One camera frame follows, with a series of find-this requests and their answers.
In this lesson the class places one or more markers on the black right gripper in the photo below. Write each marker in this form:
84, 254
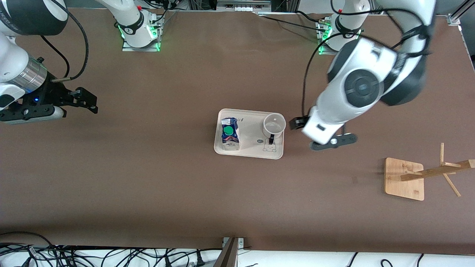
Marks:
51, 95

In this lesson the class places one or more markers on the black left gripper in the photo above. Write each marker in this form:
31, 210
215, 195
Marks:
297, 123

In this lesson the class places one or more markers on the blue milk carton green cap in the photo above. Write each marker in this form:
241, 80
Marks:
230, 135

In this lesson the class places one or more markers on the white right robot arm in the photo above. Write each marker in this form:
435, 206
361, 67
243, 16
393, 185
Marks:
11, 55

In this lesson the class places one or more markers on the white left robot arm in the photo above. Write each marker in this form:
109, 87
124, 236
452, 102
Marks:
362, 87

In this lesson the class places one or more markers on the cream tray with rabbit print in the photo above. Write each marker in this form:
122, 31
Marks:
252, 146

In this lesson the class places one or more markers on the wooden mug stand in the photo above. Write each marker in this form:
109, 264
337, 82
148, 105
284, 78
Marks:
402, 185

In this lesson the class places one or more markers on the aluminium profile post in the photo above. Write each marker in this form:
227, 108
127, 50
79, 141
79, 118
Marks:
229, 254

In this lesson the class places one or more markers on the aluminium frame corner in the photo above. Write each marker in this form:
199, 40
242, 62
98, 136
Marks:
458, 13

